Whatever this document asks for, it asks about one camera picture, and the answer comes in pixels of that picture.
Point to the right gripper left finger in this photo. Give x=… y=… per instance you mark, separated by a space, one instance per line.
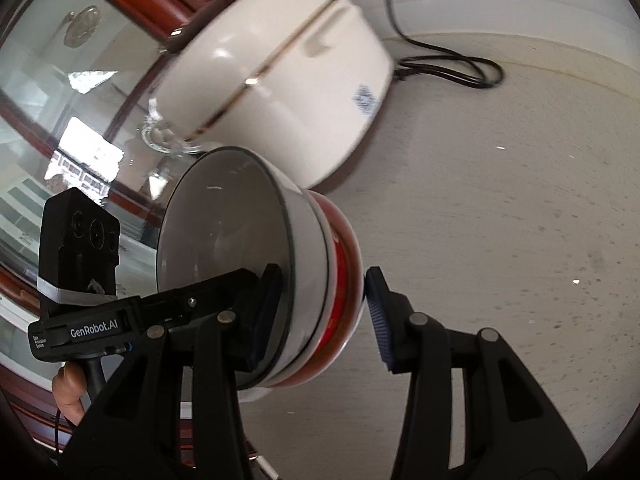
x=221 y=350

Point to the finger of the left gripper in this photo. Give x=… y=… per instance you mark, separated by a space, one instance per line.
x=188 y=307

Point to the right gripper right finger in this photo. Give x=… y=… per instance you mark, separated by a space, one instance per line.
x=412 y=342

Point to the white bowl green rim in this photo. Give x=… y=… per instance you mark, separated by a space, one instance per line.
x=232 y=209

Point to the red and white bowl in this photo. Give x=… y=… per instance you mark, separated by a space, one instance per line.
x=342 y=310

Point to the person's left hand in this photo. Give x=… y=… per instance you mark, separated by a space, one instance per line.
x=68 y=387

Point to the glass cup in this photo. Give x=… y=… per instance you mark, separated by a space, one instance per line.
x=157 y=134

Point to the cream rice cooker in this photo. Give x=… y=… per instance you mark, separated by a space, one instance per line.
x=298 y=82

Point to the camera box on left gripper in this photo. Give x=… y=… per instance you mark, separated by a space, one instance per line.
x=78 y=254

